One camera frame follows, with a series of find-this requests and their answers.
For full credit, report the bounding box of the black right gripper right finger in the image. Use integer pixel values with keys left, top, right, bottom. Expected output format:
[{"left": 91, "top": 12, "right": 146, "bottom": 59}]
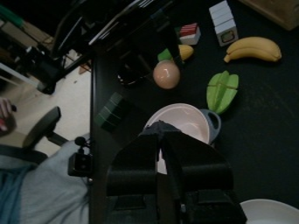
[{"left": 160, "top": 122, "right": 249, "bottom": 224}]

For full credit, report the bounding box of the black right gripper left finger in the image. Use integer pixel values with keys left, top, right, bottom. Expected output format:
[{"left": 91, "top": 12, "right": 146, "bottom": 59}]
[{"left": 104, "top": 121, "right": 162, "bottom": 224}]

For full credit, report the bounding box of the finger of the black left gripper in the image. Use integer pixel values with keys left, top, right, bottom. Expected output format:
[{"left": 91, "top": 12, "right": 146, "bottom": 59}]
[{"left": 164, "top": 25, "right": 184, "bottom": 70}]

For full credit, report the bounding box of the tan toy egg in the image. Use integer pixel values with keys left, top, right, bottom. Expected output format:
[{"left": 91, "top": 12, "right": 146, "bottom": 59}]
[{"left": 152, "top": 59, "right": 183, "bottom": 90}]

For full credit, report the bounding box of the person's hand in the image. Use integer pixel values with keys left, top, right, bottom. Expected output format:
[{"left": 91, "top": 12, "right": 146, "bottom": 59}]
[{"left": 0, "top": 96, "right": 18, "bottom": 137}]

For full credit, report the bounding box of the yellow toy lemon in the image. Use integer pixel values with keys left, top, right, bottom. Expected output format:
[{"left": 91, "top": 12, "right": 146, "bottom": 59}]
[{"left": 178, "top": 44, "right": 195, "bottom": 62}]

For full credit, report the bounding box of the light green toy piece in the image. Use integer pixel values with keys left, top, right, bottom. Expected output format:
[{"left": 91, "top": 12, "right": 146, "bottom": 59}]
[{"left": 156, "top": 47, "right": 174, "bottom": 62}]

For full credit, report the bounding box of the red and white toy cube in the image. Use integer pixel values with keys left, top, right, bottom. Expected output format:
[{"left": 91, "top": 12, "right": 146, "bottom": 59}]
[{"left": 178, "top": 22, "right": 202, "bottom": 46}]

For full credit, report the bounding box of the white box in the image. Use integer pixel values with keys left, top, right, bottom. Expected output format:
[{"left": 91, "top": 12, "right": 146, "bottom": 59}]
[{"left": 208, "top": 0, "right": 239, "bottom": 47}]

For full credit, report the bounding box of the dark green ridged block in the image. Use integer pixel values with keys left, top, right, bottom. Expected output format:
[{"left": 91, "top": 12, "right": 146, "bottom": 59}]
[{"left": 94, "top": 92, "right": 134, "bottom": 133}]

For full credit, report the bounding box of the grey trouser leg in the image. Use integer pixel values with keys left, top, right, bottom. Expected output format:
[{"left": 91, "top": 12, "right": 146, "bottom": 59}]
[{"left": 18, "top": 133, "right": 94, "bottom": 224}]

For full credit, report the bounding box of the green toy star fruit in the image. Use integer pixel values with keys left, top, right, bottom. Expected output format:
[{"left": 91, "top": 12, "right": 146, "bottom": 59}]
[{"left": 206, "top": 70, "right": 239, "bottom": 116}]

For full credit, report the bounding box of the yellow toy banana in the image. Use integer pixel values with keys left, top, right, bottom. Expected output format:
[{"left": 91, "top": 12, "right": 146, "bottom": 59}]
[{"left": 222, "top": 36, "right": 283, "bottom": 64}]

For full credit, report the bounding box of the white bowl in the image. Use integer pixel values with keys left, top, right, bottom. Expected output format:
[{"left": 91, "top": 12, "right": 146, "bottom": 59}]
[{"left": 238, "top": 198, "right": 299, "bottom": 224}]

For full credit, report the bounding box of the black gear on floor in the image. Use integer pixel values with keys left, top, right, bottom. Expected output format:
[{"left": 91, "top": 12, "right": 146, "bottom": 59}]
[{"left": 22, "top": 45, "right": 63, "bottom": 95}]

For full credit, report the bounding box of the black office chair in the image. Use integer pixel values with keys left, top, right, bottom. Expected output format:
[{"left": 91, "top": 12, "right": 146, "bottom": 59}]
[{"left": 0, "top": 105, "right": 71, "bottom": 165}]

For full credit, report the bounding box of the wooden box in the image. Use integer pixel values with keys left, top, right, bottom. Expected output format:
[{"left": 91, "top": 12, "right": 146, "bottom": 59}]
[{"left": 238, "top": 0, "right": 299, "bottom": 32}]

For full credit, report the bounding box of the cardboard box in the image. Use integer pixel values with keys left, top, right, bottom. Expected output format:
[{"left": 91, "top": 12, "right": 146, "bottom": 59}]
[{"left": 0, "top": 17, "right": 55, "bottom": 50}]

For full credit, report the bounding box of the blue cloth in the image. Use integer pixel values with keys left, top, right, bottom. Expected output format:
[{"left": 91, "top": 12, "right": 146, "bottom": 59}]
[{"left": 0, "top": 165, "right": 35, "bottom": 224}]

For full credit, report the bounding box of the black table-edge camera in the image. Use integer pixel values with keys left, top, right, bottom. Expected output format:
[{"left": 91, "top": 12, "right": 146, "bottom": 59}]
[{"left": 67, "top": 136, "right": 95, "bottom": 178}]

